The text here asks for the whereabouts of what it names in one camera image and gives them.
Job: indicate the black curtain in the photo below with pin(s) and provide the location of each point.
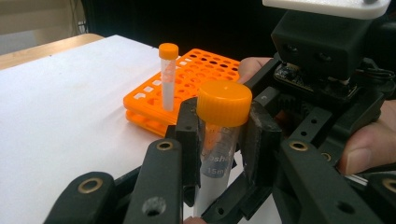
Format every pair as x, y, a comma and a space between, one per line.
186, 21

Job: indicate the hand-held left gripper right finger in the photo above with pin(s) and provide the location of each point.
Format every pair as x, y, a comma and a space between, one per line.
261, 146

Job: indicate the orange-capped clear tube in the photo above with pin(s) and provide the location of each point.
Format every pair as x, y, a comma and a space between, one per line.
168, 51
224, 102

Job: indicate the beige wooden counter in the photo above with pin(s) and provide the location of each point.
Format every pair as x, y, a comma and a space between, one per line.
31, 18

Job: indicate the orange plastic tube rack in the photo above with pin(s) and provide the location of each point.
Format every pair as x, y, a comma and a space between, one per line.
193, 71

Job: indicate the wooden table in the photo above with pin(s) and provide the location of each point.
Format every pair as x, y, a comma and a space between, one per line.
46, 51

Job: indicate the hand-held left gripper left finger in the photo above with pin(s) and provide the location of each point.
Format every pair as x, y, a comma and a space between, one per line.
188, 140

